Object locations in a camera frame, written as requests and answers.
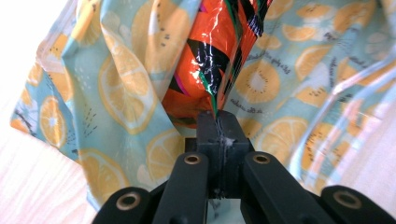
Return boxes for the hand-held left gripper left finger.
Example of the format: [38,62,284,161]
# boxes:
[184,110,223,200]

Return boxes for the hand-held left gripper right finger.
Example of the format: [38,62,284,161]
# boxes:
[219,110,255,200]

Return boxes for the light blue citrus print bag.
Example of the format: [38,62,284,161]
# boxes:
[8,0,396,213]

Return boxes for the orange and black snack packet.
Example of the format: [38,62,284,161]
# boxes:
[161,0,274,129]

